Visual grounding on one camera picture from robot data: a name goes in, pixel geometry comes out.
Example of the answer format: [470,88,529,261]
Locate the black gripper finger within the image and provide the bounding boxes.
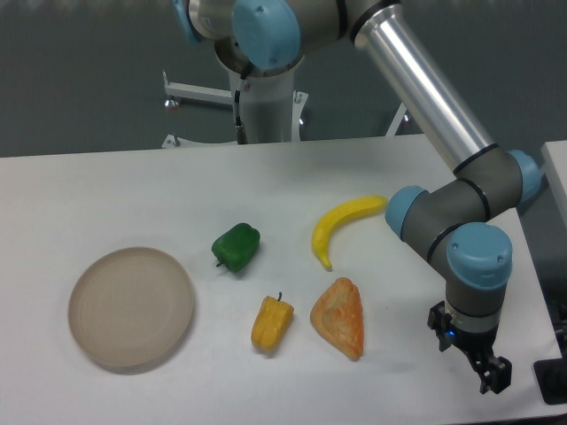
[427,301,449,352]
[462,345,512,394]

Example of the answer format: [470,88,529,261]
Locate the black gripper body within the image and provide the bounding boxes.
[443,309,501,351]

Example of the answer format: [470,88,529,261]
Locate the green bell pepper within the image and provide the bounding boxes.
[211,223,260,274]

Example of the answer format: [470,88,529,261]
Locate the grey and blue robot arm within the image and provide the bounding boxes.
[173,1,540,393]

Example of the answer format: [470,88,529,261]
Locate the yellow bell pepper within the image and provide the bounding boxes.
[251,292,294,352]

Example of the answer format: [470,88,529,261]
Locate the black device at table edge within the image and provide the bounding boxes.
[533,359,566,406]

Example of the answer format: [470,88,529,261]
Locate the orange triangular pastry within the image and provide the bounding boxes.
[310,277,365,361]

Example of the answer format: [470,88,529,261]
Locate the yellow banana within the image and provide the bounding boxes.
[311,195,389,271]

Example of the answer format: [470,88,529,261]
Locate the white side table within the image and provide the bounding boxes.
[517,141,566,224]

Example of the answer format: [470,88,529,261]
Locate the beige round plate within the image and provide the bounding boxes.
[67,247,195,374]

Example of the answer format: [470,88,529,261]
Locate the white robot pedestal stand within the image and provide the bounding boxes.
[159,39,417,150]

